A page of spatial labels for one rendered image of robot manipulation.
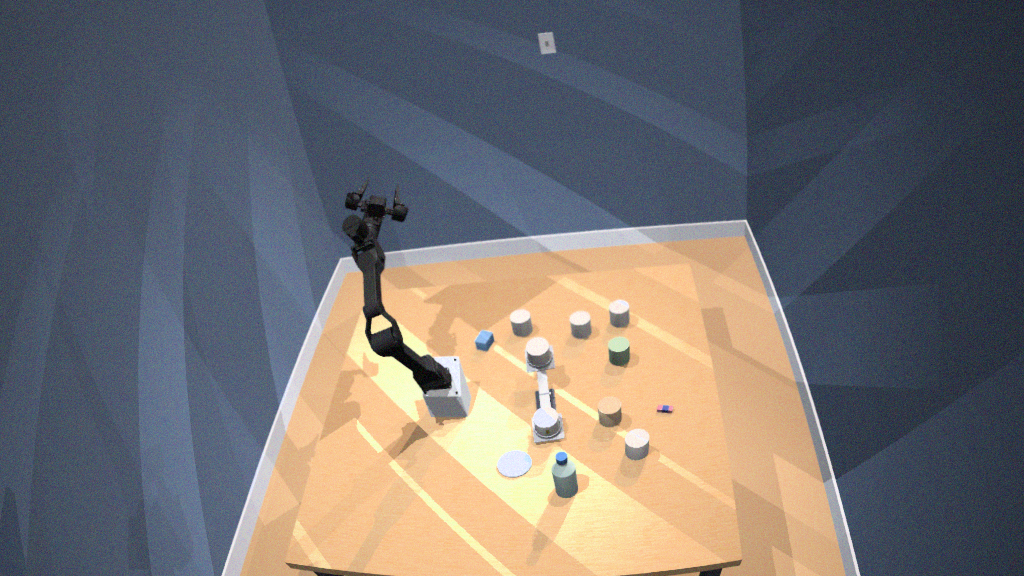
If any light blue round dish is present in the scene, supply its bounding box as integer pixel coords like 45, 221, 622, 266
497, 450, 532, 478

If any small blue block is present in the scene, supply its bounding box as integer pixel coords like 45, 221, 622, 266
474, 330, 495, 351

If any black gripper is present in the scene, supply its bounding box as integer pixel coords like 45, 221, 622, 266
345, 177, 409, 231

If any tan cylinder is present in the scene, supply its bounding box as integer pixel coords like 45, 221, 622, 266
597, 396, 622, 428

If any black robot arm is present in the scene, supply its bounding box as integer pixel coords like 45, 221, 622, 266
342, 195, 452, 392

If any pale green cylinder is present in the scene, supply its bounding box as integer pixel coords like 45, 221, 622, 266
608, 337, 631, 366

